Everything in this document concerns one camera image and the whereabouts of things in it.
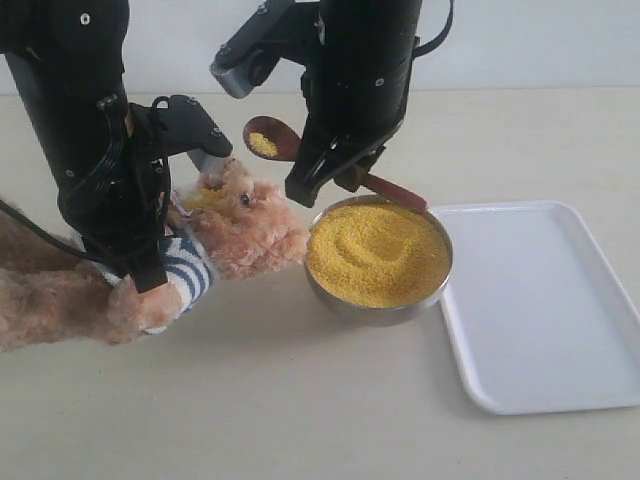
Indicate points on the brown plush teddy bear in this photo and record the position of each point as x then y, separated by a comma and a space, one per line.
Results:
49, 296

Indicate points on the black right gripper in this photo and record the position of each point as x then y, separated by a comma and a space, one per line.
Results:
356, 101

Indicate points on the white plastic tray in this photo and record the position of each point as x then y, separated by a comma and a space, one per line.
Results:
538, 320

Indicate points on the yellow millet grains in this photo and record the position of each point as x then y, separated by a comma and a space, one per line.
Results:
244, 223

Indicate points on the dark red wooden spoon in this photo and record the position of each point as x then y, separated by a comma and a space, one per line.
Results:
272, 139

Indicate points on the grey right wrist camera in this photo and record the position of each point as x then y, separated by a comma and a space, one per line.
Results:
276, 30

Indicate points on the steel bowl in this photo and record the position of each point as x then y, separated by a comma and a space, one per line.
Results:
375, 310

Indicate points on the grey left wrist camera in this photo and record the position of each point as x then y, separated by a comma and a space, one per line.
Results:
180, 124

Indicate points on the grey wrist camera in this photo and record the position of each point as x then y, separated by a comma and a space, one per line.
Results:
180, 124
276, 30

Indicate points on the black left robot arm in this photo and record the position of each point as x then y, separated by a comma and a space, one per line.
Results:
65, 58

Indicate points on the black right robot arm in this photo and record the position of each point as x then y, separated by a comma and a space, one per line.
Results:
368, 24

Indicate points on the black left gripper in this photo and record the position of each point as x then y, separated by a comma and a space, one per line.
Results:
119, 206

